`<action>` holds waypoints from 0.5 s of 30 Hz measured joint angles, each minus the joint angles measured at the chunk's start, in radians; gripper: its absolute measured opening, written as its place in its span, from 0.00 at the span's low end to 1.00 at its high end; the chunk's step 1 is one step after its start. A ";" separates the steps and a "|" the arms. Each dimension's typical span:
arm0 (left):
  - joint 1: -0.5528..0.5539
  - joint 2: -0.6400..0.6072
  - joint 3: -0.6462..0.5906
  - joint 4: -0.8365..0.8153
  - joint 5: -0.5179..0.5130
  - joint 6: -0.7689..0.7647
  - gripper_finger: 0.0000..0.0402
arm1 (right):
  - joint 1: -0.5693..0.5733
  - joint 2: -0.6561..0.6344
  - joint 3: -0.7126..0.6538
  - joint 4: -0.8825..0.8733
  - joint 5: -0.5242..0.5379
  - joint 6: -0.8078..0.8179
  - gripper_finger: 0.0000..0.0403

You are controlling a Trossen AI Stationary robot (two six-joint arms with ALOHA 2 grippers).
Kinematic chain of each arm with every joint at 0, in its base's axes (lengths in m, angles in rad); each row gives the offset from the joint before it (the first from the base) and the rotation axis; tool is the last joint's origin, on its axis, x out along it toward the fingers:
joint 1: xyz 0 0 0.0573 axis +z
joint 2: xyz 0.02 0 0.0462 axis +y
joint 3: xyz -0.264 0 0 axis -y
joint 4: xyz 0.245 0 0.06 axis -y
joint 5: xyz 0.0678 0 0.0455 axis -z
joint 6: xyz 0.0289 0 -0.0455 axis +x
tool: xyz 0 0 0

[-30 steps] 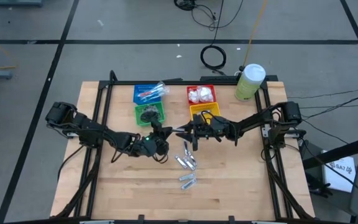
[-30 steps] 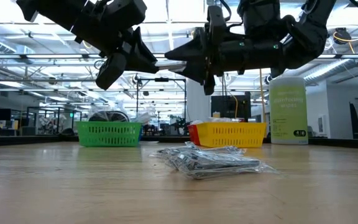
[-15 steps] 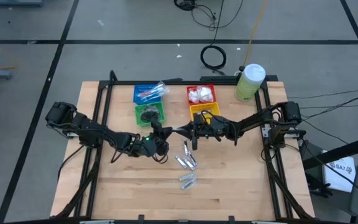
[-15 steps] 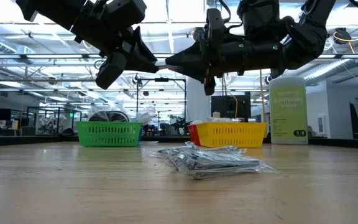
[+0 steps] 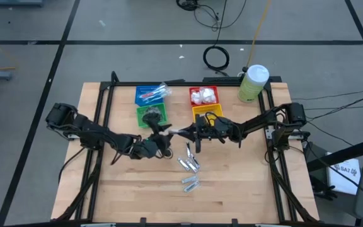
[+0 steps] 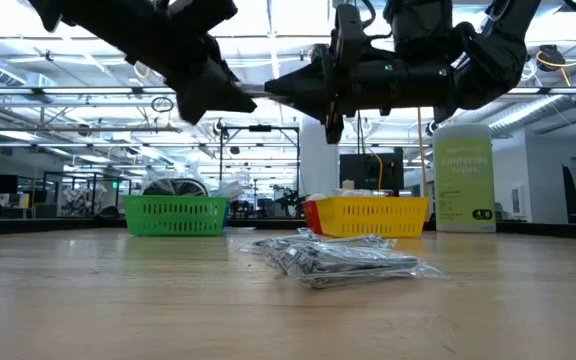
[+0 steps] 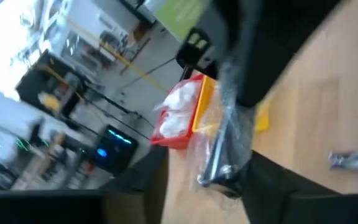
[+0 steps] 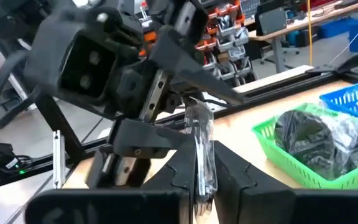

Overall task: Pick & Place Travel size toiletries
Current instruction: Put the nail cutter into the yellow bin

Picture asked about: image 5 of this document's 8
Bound green plastic basket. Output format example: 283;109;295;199
136;102;169;129

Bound black side table bar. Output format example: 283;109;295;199
306;134;363;173

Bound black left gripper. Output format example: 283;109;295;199
131;117;174;160

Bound black cable bundle on floor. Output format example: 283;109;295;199
175;0;199;12

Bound blue plastic basket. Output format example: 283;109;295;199
134;85;165;107

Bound blue toothbrush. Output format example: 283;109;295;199
143;91;170;103
149;83;167;95
153;85;173;97

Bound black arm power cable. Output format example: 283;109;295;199
57;146;89;185

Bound clear bag of white cotton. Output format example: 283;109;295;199
200;86;217;105
195;86;216;97
190;89;203;105

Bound black caster foot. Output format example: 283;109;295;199
309;175;338;201

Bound black aluminium table frame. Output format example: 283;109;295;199
50;71;320;227

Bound red plastic basket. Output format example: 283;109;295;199
188;85;219;107

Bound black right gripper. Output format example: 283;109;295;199
177;115;233;154

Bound long yellow floor cable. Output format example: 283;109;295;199
246;0;272;67

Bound thin black floor cable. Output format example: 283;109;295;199
193;0;248;47
291;88;363;101
304;90;363;124

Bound coiled black floor cable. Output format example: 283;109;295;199
202;45;231;72

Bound white printed cardboard box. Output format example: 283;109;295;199
326;152;362;195

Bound yellow plastic basket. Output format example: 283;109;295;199
192;103;224;127

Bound green wipes canister white lid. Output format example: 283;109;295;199
237;64;270;103

